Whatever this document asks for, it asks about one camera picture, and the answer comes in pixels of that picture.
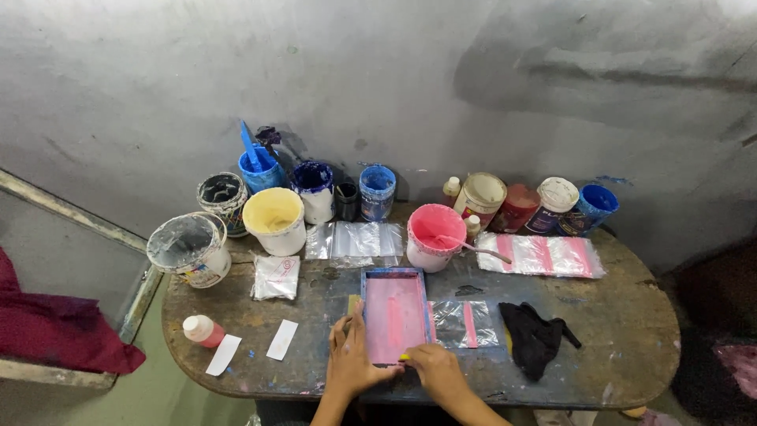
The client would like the person's right hand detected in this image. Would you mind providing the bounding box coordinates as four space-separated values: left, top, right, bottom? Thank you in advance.
401 344 475 410

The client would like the person's left hand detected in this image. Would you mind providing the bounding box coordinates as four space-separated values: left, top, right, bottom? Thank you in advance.
327 301 406 404

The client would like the pink screen printing frame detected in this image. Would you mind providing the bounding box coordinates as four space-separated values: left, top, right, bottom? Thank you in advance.
360 267 434 367

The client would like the clear bag with pink stripe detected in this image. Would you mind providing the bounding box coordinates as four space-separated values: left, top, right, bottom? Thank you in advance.
428 299 501 350

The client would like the white paper strip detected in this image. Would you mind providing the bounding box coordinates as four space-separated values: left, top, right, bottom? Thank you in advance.
265 319 300 362
205 334 243 377

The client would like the black cloth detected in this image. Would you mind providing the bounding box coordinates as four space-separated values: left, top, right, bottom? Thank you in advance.
498 301 583 383

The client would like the white packet of bags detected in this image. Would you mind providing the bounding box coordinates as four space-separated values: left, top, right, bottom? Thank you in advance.
250 254 302 302

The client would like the pink-stained stirring stick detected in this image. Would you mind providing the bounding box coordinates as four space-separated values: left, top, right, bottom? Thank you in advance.
436 234 513 265

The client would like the stack of clear plastic bags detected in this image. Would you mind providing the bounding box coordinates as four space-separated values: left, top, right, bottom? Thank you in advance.
304 220 405 262

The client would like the pink paint bucket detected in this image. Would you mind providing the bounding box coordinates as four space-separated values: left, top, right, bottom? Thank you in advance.
406 204 468 273

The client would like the bottle with red liquid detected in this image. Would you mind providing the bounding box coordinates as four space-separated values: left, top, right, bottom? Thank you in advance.
181 314 227 349

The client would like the stack of pink-striped clear bags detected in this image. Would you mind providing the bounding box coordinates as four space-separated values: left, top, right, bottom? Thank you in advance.
475 231 608 279

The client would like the yellow paint bucket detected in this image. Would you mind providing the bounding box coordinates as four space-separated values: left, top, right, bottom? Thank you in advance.
242 187 308 258

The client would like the small black cup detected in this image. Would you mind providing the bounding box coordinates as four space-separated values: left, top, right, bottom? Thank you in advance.
334 181 361 223

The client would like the blue-stained paint container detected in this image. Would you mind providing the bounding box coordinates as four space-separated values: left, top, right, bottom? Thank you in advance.
359 164 397 223

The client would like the dark red jar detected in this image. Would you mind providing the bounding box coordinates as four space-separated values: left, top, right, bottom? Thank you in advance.
489 183 541 235

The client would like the white tub with dark-blue paint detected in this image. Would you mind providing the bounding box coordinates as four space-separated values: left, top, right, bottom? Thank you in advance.
290 160 336 226

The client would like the jar with cream lid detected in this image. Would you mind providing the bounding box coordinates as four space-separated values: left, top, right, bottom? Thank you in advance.
453 172 508 230

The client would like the white bucket with grey paint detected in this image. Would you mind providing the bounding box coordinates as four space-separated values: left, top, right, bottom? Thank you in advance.
146 212 233 290

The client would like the dark jar with white lid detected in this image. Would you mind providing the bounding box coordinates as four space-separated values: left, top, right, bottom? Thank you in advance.
523 176 581 235

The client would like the black-stained paint tub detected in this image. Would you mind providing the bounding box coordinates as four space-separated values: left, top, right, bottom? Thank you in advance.
196 172 251 239

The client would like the blue tipped paint tub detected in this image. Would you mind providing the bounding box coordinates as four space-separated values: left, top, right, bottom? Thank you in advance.
556 183 621 238

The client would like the blue spatula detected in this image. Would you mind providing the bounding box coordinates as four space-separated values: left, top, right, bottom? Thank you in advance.
239 120 265 174

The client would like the purple-stained stirring stick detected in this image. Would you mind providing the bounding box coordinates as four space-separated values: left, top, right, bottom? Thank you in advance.
255 125 284 164

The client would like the pink plastic bag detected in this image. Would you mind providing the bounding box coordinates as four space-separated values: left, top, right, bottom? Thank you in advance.
712 342 757 401

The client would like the dark red cloth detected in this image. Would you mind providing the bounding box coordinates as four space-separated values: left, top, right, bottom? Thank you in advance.
0 245 147 375

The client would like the wooden ledge frame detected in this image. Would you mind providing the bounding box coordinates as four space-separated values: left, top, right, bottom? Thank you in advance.
0 168 164 391

